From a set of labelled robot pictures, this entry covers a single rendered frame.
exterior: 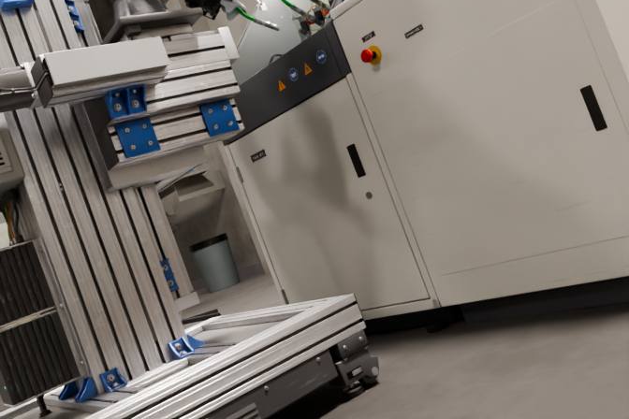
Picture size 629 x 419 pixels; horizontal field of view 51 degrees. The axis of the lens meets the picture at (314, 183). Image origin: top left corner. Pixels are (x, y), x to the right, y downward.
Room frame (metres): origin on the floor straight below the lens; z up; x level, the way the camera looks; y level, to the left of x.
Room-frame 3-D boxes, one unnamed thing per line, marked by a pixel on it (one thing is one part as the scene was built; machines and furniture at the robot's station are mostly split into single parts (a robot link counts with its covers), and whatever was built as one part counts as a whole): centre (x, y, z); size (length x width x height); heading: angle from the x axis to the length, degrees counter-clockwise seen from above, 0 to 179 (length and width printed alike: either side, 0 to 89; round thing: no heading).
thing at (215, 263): (7.36, 1.34, 0.28); 0.47 x 0.45 x 0.57; 36
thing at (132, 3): (1.67, 0.27, 1.09); 0.15 x 0.15 x 0.10
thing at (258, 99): (2.16, 0.01, 0.87); 0.62 x 0.04 x 0.16; 43
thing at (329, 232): (2.15, 0.02, 0.44); 0.65 x 0.02 x 0.68; 43
